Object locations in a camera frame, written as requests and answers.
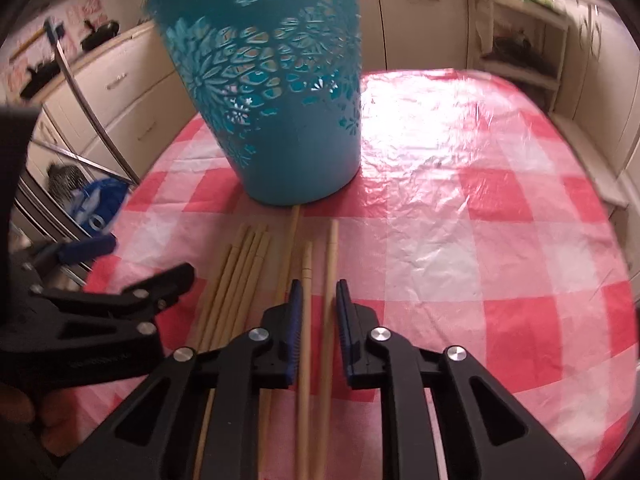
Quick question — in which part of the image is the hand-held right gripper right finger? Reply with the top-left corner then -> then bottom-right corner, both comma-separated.
336,280 -> 587,480

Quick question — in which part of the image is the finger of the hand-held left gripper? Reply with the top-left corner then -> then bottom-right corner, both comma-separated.
17,236 -> 119,267
0,262 -> 196,388

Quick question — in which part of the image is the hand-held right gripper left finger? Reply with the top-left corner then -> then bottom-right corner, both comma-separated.
57,280 -> 304,480

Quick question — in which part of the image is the bunch of wooden chopsticks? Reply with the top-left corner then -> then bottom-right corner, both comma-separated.
192,205 -> 341,480

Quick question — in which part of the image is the teal perforated utensil basket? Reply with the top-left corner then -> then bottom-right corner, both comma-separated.
142,0 -> 363,206

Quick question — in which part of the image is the person's left hand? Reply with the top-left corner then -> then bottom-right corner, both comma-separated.
0,382 -> 88,458

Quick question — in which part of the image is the blue plastic bag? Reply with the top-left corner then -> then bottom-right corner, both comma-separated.
70,177 -> 131,236

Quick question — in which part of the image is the metal-pole broom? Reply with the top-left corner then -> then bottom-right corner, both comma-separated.
29,140 -> 135,187

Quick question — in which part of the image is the black wok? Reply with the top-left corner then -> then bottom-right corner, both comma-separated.
17,57 -> 66,101

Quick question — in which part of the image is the white drawer cabinet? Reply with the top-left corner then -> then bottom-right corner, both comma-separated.
27,20 -> 201,181

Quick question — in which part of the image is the black frying pan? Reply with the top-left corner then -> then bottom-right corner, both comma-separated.
80,19 -> 121,53

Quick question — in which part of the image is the red white checkered tablecloth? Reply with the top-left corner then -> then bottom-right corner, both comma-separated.
75,67 -> 638,480

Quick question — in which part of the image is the white door base cabinet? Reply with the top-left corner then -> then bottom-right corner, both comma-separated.
355,0 -> 483,72

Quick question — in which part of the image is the dark pan in rack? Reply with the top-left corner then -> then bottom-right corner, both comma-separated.
492,30 -> 556,78

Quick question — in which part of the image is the white trolley rack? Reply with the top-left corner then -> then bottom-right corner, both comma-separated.
470,0 -> 571,111

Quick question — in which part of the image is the white corner base cabinet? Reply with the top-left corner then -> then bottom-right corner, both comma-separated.
550,0 -> 636,176

